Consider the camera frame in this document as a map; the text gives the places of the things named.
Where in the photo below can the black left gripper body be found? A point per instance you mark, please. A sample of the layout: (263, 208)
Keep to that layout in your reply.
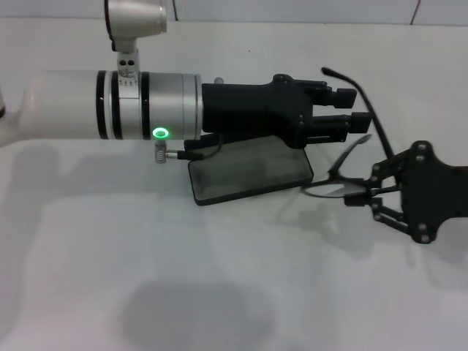
(248, 106)

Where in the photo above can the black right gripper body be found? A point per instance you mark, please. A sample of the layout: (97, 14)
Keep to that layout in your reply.
(435, 190)

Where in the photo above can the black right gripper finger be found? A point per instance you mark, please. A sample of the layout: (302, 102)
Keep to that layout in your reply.
(376, 172)
(356, 202)

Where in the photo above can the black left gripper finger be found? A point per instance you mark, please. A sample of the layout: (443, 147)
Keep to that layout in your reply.
(360, 122)
(343, 98)

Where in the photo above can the black glasses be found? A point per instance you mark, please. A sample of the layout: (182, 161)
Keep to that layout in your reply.
(329, 71)

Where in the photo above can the black glasses case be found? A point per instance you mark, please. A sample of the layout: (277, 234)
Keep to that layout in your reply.
(248, 175)

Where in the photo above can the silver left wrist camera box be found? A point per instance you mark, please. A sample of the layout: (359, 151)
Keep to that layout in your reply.
(135, 18)

